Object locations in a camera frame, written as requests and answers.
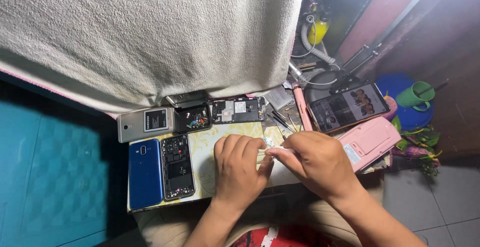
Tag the person's left hand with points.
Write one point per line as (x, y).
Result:
(236, 175)

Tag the person's right hand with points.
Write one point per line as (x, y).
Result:
(318, 164)

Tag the small white phone part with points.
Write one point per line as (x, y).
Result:
(267, 141)

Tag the yellow floral work mat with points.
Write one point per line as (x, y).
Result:
(204, 153)

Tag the person's beige shorts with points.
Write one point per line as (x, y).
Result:
(292, 209)

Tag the bunch of small screwdrivers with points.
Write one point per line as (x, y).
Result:
(283, 122)

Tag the pink plastic case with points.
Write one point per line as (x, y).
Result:
(369, 141)

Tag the opened black phone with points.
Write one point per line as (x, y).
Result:
(177, 166)

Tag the pink pen-shaped tool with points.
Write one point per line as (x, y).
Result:
(302, 106)

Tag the smartphone with lit screen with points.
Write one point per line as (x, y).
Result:
(348, 107)

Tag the heap of small phone parts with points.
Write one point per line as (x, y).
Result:
(197, 121)

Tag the black tray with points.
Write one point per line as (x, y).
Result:
(193, 118)

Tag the red printed cloth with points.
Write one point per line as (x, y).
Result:
(281, 237)

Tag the black round stand base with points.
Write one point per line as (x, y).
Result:
(318, 85)

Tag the blue smartphone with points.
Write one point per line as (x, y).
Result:
(145, 173)

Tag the silver phone cover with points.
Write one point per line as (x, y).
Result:
(186, 98)

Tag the grey labelled phone battery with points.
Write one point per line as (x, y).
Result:
(155, 119)

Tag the artificial flowers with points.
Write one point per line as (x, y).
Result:
(418, 145)

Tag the blue plastic basin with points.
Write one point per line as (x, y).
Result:
(412, 119)

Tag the green plastic cup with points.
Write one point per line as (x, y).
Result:
(414, 96)

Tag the silver phone back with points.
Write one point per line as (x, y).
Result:
(129, 125)

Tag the yellow bottle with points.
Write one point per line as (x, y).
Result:
(318, 29)

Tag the metal stand rod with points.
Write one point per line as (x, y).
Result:
(390, 27)

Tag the large white towel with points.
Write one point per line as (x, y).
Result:
(150, 32)

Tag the teal foam mat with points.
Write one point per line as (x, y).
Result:
(52, 175)

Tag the black disassembled phone frame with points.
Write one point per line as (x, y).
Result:
(239, 110)

